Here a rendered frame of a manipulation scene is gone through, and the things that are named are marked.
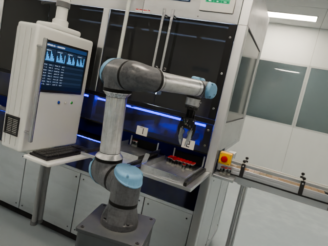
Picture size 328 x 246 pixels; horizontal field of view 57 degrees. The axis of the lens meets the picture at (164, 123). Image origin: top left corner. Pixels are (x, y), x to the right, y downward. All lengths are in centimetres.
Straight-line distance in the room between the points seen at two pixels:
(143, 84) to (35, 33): 93
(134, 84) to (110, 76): 12
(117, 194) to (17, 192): 178
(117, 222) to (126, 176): 18
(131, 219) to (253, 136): 545
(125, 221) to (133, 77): 55
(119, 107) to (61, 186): 143
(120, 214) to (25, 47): 114
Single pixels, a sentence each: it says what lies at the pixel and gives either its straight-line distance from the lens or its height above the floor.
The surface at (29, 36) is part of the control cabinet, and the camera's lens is 192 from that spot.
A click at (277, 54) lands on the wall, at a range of 655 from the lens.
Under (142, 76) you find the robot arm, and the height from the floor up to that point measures 138.
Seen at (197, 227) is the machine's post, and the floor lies 51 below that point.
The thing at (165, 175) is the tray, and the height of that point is 89.
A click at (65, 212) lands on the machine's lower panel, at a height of 23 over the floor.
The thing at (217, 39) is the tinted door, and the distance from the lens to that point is 196.
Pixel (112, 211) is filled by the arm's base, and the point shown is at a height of 86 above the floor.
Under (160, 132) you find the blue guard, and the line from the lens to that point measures 202.
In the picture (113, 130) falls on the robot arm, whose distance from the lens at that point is 123.
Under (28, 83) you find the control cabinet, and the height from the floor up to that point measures 121.
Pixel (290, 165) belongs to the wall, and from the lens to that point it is 656.
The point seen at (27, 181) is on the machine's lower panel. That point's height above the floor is 35.
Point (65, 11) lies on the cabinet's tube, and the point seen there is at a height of 168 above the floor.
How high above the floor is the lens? 138
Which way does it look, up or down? 8 degrees down
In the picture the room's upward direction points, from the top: 12 degrees clockwise
